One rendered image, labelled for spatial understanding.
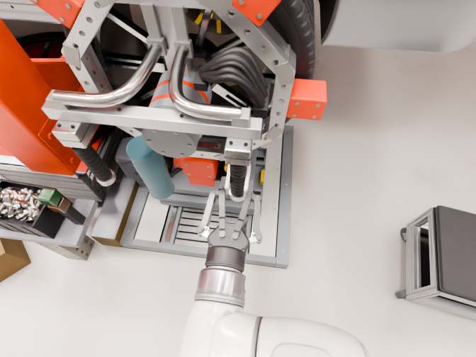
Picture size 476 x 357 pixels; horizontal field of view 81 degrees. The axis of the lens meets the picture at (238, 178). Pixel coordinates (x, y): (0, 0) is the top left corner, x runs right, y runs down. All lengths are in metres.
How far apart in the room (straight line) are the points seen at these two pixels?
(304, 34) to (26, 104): 0.74
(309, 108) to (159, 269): 1.04
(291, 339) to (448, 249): 0.95
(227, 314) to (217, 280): 0.05
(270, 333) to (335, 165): 1.36
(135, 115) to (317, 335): 0.47
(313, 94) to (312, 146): 1.05
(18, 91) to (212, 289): 0.72
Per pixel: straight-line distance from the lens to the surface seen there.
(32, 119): 0.98
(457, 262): 1.33
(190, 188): 1.32
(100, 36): 0.85
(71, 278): 1.60
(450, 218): 1.39
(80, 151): 0.68
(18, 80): 0.95
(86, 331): 1.52
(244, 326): 0.49
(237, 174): 0.58
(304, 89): 0.74
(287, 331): 0.48
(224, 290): 0.50
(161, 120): 0.54
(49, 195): 0.96
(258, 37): 0.62
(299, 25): 0.70
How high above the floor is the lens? 1.37
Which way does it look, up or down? 60 degrees down
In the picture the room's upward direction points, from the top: straight up
